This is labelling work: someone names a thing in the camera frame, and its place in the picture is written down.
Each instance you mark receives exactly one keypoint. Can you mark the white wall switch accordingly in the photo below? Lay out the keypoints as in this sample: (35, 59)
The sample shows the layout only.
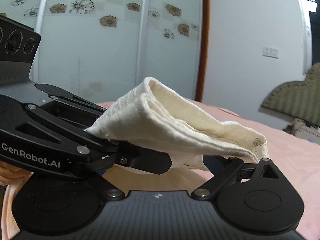
(270, 52)

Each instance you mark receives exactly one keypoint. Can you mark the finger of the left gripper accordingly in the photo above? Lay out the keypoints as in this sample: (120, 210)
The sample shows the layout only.
(67, 104)
(129, 155)

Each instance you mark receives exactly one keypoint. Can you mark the pink floral bed blanket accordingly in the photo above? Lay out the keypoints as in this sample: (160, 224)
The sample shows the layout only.
(298, 160)

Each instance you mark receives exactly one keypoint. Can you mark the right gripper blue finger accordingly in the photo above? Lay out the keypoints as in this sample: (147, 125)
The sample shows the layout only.
(215, 164)

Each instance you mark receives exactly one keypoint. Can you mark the person's left hand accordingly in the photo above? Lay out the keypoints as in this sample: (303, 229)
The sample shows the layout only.
(10, 174)

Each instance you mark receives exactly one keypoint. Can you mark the brown wooden door frame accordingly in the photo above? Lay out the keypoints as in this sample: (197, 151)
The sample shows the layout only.
(203, 50)

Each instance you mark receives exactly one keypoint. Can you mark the olive green padded headboard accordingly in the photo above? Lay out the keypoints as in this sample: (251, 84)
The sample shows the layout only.
(299, 99)

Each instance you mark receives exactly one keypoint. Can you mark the white patterned pants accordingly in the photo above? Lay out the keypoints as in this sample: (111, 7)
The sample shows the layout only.
(154, 116)

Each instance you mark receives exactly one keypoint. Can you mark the white sliding wardrobe door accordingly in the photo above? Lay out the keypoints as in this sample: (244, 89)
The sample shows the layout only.
(101, 49)

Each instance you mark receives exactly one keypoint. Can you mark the grey pillow at headboard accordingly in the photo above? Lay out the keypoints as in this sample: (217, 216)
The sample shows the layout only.
(304, 130)

